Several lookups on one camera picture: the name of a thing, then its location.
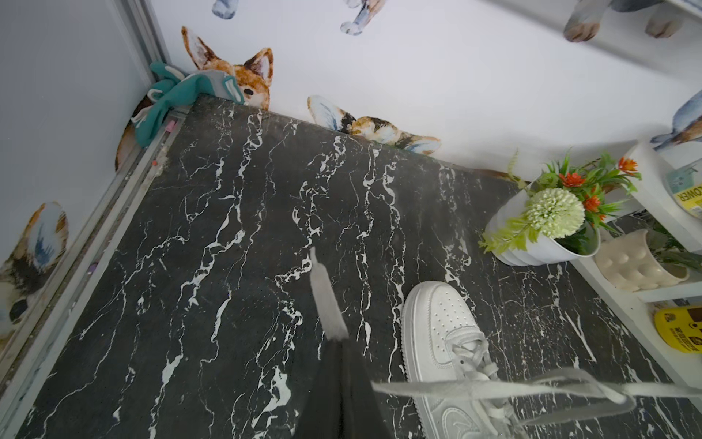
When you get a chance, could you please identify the white sneaker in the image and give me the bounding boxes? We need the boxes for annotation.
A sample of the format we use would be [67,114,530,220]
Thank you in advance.
[401,282,528,438]

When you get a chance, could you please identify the white stepped shelf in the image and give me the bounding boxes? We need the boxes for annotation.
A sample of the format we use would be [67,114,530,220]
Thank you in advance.
[572,143,701,388]

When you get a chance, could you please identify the cream bumpy pot plant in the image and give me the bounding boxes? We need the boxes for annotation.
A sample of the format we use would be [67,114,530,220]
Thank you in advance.
[594,229,701,292]

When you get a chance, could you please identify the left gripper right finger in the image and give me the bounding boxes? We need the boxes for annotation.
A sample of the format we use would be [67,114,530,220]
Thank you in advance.
[341,339,391,439]

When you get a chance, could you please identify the white pot orange flowers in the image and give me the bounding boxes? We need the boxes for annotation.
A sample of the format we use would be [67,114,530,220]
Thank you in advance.
[479,153,642,266]

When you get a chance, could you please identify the clear jar yellow label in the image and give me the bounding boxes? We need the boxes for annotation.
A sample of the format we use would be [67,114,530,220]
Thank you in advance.
[664,159,702,220]

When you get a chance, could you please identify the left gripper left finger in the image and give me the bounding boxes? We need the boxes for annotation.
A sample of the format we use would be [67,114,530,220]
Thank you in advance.
[294,340,343,439]

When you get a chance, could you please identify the yellow round container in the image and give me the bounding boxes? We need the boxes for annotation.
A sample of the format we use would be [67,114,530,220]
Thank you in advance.
[654,305,702,354]

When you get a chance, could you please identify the teal cloth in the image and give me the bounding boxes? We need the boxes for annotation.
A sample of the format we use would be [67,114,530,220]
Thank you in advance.
[131,61,245,147]

